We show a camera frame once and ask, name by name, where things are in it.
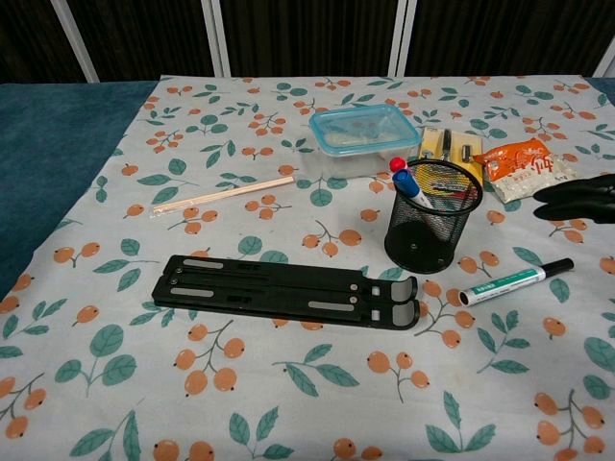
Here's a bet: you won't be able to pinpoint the teal velvet table cover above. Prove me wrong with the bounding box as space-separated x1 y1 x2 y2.
0 76 160 302

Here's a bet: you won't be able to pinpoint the wrapped wooden chopsticks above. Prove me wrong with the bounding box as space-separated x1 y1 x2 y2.
152 175 295 215

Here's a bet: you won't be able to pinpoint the orange and white snack bag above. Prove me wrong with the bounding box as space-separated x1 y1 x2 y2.
473 136 578 206

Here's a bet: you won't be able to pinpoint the blue-capped marker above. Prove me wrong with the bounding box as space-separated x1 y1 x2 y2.
392 168 433 210

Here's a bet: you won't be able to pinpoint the black folding laptop stand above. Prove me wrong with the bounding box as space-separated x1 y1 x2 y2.
151 255 421 331

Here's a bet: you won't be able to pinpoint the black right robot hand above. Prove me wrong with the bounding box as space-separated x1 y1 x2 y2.
533 173 615 225

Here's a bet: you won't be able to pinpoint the clear container blue rim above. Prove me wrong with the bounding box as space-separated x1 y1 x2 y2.
308 104 418 180

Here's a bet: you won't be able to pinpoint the black mesh pen holder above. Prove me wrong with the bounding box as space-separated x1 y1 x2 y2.
383 158 484 275

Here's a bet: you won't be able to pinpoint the yellow razor blister pack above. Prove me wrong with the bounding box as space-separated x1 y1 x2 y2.
417 126 485 186

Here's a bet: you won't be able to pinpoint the black white-framed screen panel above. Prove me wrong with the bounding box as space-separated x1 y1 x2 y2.
210 0 407 78
0 0 101 84
66 0 227 81
396 0 615 79

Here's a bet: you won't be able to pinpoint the green-label black-cap marker pen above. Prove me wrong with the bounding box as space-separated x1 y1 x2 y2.
458 257 576 308

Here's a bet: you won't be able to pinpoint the floral orange-fruit tablecloth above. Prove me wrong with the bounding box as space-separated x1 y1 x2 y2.
0 75 615 461

